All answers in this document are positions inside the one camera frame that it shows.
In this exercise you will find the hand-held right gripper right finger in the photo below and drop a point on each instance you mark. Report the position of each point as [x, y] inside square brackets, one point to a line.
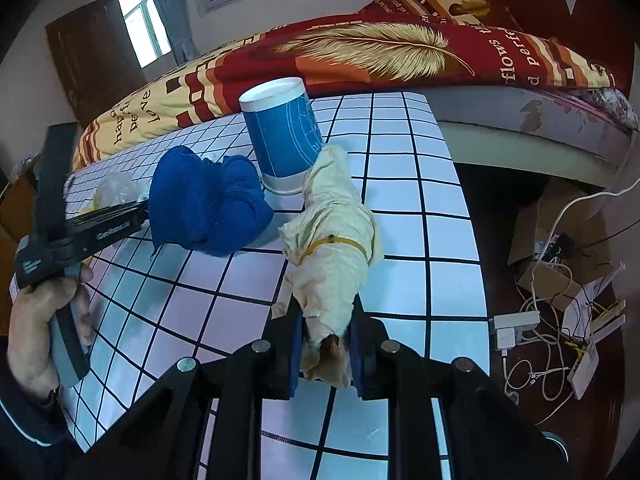
[357, 350]

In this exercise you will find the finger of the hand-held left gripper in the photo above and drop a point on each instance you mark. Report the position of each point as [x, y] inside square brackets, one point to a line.
[135, 211]

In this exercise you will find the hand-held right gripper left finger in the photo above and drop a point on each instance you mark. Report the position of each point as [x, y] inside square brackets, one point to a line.
[295, 355]

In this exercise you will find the clear plastic bag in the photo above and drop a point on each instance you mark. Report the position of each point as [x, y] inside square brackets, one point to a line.
[117, 187]

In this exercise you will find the yellow wrapper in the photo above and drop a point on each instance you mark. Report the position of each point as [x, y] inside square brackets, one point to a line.
[89, 206]

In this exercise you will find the blue cloth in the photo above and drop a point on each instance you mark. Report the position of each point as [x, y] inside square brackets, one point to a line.
[210, 200]

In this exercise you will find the beige cloth wad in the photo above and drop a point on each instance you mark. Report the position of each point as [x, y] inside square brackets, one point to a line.
[330, 240]

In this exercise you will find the blue paper cup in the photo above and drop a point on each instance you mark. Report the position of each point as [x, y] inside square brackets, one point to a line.
[285, 130]

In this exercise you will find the person's left forearm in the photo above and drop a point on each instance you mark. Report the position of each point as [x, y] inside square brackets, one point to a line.
[25, 435]

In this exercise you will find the person's left hand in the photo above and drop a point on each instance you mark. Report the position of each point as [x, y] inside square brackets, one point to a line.
[30, 330]

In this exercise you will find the white checkered tablecloth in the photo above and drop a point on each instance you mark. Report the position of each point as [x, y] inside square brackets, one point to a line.
[425, 260]

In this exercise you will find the brown wooden door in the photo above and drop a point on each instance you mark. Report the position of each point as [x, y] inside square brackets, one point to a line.
[85, 60]

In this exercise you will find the white power strip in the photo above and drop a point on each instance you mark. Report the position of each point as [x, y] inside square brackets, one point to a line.
[515, 325]

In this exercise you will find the small window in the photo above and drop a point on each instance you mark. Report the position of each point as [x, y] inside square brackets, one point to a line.
[142, 25]

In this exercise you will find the grey curtain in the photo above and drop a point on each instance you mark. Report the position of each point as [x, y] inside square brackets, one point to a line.
[170, 10]

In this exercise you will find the open cardboard box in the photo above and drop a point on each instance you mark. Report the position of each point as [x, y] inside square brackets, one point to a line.
[540, 220]

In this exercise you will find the white router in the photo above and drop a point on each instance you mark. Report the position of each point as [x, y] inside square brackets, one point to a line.
[585, 370]

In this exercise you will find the bed with red headboard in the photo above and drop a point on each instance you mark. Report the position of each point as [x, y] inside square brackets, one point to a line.
[525, 115]

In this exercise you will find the red yellow printed blanket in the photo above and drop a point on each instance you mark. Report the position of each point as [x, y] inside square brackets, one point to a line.
[400, 50]

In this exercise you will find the floral pillow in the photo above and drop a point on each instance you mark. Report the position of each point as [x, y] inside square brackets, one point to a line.
[617, 107]

